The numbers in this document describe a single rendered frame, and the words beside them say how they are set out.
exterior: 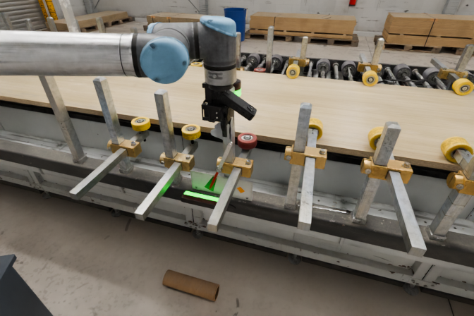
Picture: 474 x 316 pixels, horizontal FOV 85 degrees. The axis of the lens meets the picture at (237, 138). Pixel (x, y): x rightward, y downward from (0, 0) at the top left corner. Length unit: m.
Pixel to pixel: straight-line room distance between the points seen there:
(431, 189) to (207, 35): 1.05
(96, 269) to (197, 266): 0.59
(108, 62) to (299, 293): 1.47
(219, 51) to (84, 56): 0.30
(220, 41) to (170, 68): 0.18
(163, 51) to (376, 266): 1.50
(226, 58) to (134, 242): 1.48
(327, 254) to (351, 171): 0.60
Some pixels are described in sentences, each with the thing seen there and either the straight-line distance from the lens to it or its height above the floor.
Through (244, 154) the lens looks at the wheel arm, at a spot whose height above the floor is 0.86.
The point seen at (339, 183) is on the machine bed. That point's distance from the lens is 1.25.
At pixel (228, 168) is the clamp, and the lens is 0.99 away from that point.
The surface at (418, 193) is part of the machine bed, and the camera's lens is 1.32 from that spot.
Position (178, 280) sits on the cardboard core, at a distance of 1.62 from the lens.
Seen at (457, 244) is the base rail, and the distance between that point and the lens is 1.21.
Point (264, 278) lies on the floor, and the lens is 1.69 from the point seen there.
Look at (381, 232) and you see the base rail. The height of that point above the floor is 0.70.
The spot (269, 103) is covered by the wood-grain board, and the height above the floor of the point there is 0.90.
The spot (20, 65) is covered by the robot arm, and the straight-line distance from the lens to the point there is 0.65.
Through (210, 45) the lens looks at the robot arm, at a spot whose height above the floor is 1.32.
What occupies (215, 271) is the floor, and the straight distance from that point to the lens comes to 1.71.
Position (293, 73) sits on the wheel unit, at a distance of 1.70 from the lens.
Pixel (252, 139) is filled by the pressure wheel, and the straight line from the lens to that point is 1.05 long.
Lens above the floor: 1.48
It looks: 33 degrees down
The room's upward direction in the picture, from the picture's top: straight up
